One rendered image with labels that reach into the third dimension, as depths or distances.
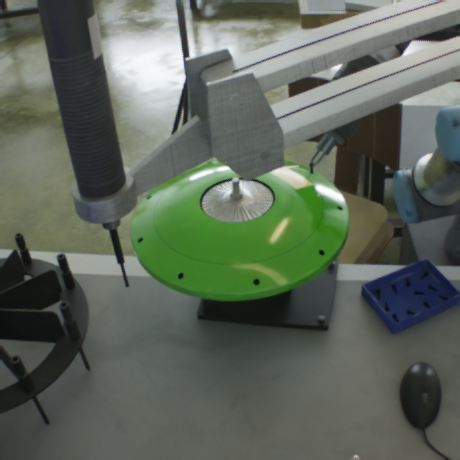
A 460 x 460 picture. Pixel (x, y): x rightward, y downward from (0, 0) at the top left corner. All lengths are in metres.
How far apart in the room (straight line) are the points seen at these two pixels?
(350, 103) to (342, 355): 0.50
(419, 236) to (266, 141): 0.79
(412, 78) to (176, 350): 0.58
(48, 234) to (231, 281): 2.02
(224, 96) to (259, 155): 0.06
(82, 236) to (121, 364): 1.80
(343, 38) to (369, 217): 1.18
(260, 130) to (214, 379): 0.51
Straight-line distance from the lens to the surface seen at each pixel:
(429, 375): 0.88
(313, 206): 0.92
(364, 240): 1.58
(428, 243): 1.23
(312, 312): 0.99
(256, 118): 0.48
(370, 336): 0.97
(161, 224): 0.92
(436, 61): 0.57
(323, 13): 1.93
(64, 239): 2.75
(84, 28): 0.42
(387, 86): 0.54
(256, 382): 0.91
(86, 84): 0.44
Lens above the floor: 1.64
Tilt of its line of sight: 39 degrees down
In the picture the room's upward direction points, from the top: 6 degrees counter-clockwise
